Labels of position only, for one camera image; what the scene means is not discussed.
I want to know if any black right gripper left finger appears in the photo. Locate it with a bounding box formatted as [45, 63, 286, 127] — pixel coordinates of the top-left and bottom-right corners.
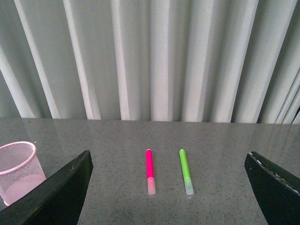
[0, 150, 93, 225]

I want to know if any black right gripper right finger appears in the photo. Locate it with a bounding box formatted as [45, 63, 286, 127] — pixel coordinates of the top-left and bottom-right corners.
[244, 151, 300, 225]

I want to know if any pink highlighter pen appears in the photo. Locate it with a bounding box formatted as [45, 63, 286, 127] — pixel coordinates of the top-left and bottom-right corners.
[145, 149, 156, 195]

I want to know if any pink mesh pen cup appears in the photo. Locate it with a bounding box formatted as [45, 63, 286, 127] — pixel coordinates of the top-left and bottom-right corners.
[0, 141, 46, 206]

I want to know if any green highlighter pen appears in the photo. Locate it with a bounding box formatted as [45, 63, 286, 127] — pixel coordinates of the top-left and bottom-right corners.
[179, 149, 194, 195]

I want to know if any white pleated curtain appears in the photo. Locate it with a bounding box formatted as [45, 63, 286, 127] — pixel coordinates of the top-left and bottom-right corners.
[0, 0, 300, 124]

